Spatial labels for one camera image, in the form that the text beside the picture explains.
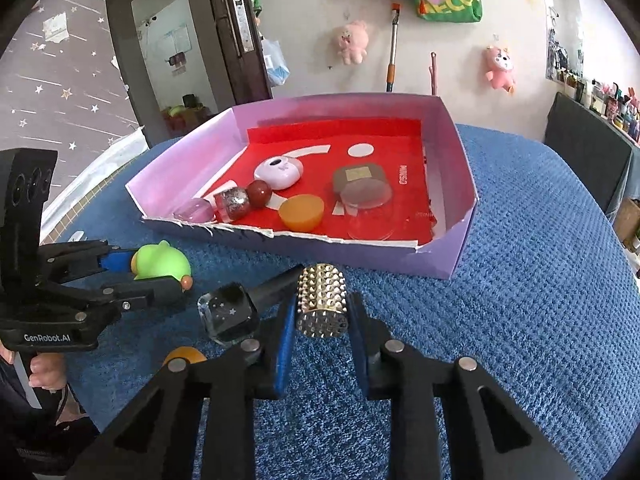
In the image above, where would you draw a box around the glitter bottle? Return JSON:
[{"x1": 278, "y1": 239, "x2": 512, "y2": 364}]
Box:
[{"x1": 214, "y1": 186, "x2": 251, "y2": 222}]

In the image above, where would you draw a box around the star patterned curtain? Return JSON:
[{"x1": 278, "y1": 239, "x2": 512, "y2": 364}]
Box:
[{"x1": 0, "y1": 0, "x2": 146, "y2": 161}]

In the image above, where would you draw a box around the blue textured blanket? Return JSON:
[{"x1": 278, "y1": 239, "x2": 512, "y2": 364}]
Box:
[{"x1": 40, "y1": 125, "x2": 640, "y2": 480}]

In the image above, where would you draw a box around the pink plush with white face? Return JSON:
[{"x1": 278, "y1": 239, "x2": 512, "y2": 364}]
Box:
[{"x1": 482, "y1": 46, "x2": 518, "y2": 93}]

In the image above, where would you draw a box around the purple cardboard box red lining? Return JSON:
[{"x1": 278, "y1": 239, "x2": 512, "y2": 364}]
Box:
[{"x1": 125, "y1": 92, "x2": 478, "y2": 281}]

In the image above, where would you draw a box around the red-brown ball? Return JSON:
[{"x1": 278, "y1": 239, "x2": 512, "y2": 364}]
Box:
[{"x1": 244, "y1": 180, "x2": 273, "y2": 208}]

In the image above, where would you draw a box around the white plastic sheet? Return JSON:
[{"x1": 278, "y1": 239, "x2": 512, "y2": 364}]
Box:
[{"x1": 40, "y1": 127, "x2": 151, "y2": 246}]

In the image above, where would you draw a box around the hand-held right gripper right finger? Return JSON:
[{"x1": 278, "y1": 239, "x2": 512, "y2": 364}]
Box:
[{"x1": 347, "y1": 292, "x2": 576, "y2": 480}]

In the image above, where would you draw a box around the table with dark cloth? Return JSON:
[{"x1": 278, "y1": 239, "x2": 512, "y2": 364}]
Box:
[{"x1": 544, "y1": 91, "x2": 640, "y2": 221}]

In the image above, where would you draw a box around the green rubber toy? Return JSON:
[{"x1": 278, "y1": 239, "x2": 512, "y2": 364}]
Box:
[{"x1": 131, "y1": 241, "x2": 195, "y2": 292}]

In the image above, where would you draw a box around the dark cloth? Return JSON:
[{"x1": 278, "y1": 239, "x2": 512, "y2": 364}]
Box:
[{"x1": 0, "y1": 360, "x2": 101, "y2": 478}]

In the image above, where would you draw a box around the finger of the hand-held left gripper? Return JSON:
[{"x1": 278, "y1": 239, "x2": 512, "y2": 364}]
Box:
[
  {"x1": 42, "y1": 239, "x2": 134, "y2": 284},
  {"x1": 50, "y1": 276, "x2": 184, "y2": 332}
]

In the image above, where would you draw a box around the mop handle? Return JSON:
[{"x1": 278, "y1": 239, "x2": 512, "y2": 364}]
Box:
[{"x1": 385, "y1": 2, "x2": 405, "y2": 93}]

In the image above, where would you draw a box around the person's left hand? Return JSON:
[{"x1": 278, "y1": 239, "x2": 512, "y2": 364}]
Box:
[{"x1": 27, "y1": 351, "x2": 69, "y2": 389}]

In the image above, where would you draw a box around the gold studded cylinder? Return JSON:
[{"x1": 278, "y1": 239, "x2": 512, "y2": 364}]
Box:
[{"x1": 295, "y1": 263, "x2": 349, "y2": 341}]

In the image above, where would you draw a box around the row of cosmetic bottles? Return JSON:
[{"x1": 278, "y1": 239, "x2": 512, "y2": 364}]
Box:
[{"x1": 557, "y1": 67, "x2": 640, "y2": 146}]

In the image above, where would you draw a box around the brown rounded case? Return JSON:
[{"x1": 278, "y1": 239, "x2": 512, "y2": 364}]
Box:
[{"x1": 332, "y1": 162, "x2": 391, "y2": 201}]

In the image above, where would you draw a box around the pink nail polish bottle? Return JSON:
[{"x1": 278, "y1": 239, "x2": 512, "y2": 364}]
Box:
[{"x1": 174, "y1": 198, "x2": 217, "y2": 223}]

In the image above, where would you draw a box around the plastic bag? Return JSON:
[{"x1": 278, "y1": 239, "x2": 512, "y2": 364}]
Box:
[{"x1": 260, "y1": 37, "x2": 291, "y2": 86}]

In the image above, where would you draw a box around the silver door lock plate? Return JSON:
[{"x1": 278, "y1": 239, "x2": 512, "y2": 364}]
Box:
[{"x1": 227, "y1": 0, "x2": 251, "y2": 56}]

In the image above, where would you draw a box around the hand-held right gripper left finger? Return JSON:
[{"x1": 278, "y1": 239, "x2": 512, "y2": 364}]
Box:
[{"x1": 70, "y1": 301, "x2": 298, "y2": 480}]

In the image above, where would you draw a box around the wall mirror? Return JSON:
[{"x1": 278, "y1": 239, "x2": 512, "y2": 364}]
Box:
[{"x1": 545, "y1": 5, "x2": 586, "y2": 83}]

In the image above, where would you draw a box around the pink round case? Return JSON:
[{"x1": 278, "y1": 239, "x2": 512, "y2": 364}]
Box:
[{"x1": 254, "y1": 156, "x2": 305, "y2": 191}]

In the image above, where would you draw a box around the orange half sphere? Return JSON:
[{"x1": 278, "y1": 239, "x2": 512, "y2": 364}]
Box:
[
  {"x1": 162, "y1": 346, "x2": 208, "y2": 368},
  {"x1": 278, "y1": 195, "x2": 324, "y2": 233}
]

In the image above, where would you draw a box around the black bottle with cube cap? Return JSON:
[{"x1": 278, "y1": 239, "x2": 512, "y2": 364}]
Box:
[{"x1": 197, "y1": 264, "x2": 306, "y2": 346}]

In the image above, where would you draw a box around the clear glass cup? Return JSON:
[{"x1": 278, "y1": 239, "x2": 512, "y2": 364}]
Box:
[{"x1": 340, "y1": 180, "x2": 396, "y2": 241}]

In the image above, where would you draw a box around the dark wooden door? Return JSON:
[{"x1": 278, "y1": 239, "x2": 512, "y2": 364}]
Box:
[{"x1": 202, "y1": 0, "x2": 273, "y2": 106}]

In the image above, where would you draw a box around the pink bear plush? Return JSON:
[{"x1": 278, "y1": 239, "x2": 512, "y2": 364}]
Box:
[{"x1": 334, "y1": 20, "x2": 371, "y2": 66}]

